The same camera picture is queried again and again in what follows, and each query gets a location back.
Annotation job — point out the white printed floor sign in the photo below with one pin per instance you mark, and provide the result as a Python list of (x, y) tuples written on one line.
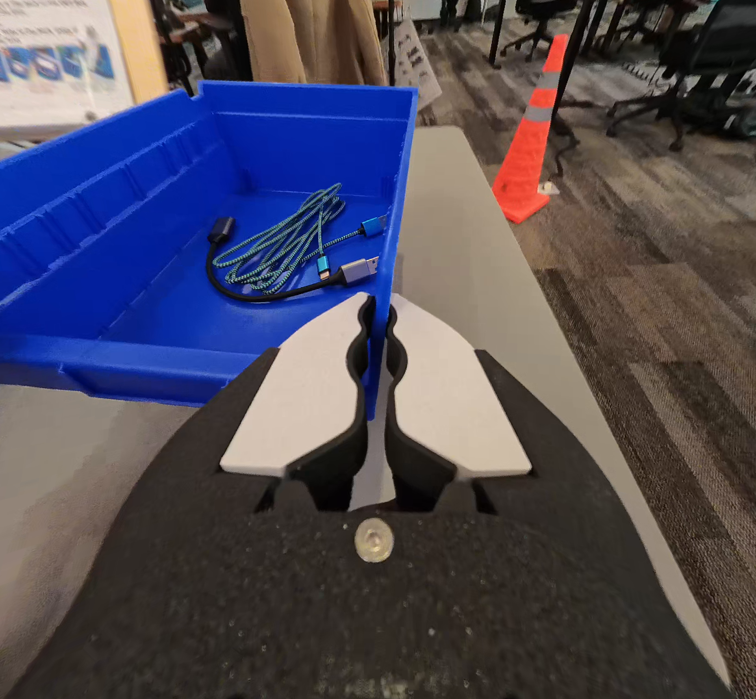
[(416, 61)]

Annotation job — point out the orange traffic cone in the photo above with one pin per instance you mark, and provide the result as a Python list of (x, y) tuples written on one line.
[(525, 167)]

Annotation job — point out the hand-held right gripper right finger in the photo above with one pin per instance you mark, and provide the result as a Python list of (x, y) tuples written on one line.
[(460, 403)]

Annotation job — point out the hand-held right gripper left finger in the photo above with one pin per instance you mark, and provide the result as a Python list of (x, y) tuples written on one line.
[(295, 403)]

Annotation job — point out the printed instruction sheet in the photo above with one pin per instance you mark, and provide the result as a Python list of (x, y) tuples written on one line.
[(59, 61)]

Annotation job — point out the blue plastic bin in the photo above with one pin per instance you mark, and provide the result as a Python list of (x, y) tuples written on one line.
[(118, 309)]

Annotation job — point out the tan hanging cloth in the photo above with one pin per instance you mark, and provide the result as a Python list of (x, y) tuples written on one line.
[(307, 19)]

